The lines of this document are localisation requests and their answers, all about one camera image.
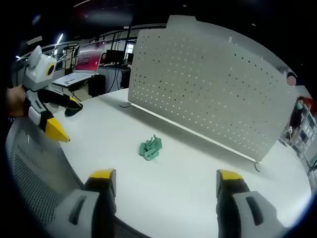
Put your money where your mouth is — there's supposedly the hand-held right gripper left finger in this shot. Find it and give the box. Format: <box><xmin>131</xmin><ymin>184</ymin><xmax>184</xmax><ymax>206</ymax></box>
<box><xmin>51</xmin><ymin>168</ymin><xmax>117</xmax><ymax>238</ymax></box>

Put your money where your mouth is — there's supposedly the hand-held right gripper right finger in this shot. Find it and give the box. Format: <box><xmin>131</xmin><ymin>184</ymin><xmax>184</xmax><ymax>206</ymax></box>
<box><xmin>216</xmin><ymin>169</ymin><xmax>285</xmax><ymax>238</ymax></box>

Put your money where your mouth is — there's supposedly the white perforated mounting plate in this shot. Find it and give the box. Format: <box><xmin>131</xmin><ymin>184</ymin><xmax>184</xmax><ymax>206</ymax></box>
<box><xmin>119</xmin><ymin>26</ymin><xmax>299</xmax><ymax>172</ymax></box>

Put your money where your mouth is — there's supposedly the person's left hand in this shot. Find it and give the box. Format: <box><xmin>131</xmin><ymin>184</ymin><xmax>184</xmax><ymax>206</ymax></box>
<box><xmin>6</xmin><ymin>85</ymin><xmax>28</xmax><ymax>119</ymax></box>

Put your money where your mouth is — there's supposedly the dark rounded object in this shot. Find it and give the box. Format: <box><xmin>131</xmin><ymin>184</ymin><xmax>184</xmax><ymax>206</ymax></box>
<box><xmin>64</xmin><ymin>103</ymin><xmax>84</xmax><ymax>118</ymax></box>

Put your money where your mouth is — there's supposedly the white office desk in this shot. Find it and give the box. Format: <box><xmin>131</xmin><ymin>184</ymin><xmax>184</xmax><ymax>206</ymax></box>
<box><xmin>51</xmin><ymin>71</ymin><xmax>100</xmax><ymax>100</ymax></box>

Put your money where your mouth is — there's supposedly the black cabinet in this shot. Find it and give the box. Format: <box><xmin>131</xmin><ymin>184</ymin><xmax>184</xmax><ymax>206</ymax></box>
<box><xmin>88</xmin><ymin>73</ymin><xmax>106</xmax><ymax>98</ymax></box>

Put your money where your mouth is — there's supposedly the grey mesh office chair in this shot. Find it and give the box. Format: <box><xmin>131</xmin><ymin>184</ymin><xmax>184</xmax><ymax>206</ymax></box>
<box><xmin>6</xmin><ymin>119</ymin><xmax>86</xmax><ymax>228</ymax></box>

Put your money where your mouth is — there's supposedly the red display panel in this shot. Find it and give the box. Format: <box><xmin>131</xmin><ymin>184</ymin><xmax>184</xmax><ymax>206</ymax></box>
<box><xmin>74</xmin><ymin>39</ymin><xmax>107</xmax><ymax>73</ymax></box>

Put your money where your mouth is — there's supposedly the black computer monitor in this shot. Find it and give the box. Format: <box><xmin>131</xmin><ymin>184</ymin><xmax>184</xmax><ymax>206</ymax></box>
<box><xmin>106</xmin><ymin>49</ymin><xmax>126</xmax><ymax>64</ymax></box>

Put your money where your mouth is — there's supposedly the storage shelf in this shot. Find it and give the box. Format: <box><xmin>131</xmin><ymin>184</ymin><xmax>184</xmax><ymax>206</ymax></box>
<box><xmin>296</xmin><ymin>104</ymin><xmax>317</xmax><ymax>172</ymax></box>

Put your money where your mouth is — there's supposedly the white rear partition panel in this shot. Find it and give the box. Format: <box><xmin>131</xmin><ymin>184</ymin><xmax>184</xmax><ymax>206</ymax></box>
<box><xmin>166</xmin><ymin>14</ymin><xmax>280</xmax><ymax>72</ymax></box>

